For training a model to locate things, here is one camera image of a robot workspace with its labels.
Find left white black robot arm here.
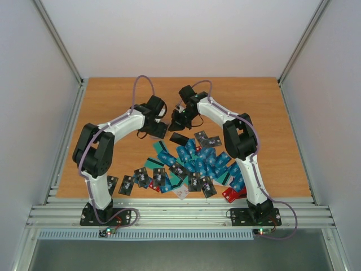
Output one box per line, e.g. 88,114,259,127
72,95,168,225

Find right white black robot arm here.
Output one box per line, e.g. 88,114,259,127
169,85,278,225

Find black card top right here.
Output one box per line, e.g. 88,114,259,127
194,130,209,145

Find teal card magnetic stripe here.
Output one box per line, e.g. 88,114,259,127
144,157,164,169

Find black card far right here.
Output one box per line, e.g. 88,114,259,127
205,136,222,147

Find black vip card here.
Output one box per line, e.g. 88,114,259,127
107,176,118,196
118,175,135,196

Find far left black vip card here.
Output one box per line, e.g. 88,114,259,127
107,176,118,196

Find white card with red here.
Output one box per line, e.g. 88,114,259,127
172,185,190,200

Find blue card right edge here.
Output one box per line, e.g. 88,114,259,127
230,172,245,192

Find red card front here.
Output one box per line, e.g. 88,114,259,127
222,187,240,203

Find left small circuit board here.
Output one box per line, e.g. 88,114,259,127
99,228,117,238

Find small circuit board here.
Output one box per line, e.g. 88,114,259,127
99,228,117,238
253,228,274,235

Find right small circuit board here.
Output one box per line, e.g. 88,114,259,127
253,228,274,235

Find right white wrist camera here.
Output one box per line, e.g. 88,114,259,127
175,104,185,113

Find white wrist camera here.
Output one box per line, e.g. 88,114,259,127
175,104,185,113
155,108,166,123

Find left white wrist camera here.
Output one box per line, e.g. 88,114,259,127
155,108,166,123

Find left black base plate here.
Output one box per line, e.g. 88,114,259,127
80,206,131,226

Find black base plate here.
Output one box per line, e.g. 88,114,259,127
226,208,282,227
80,206,131,226

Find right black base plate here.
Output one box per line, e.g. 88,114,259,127
226,208,282,227

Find grey slotted cable duct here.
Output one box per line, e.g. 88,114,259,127
38,229,254,241

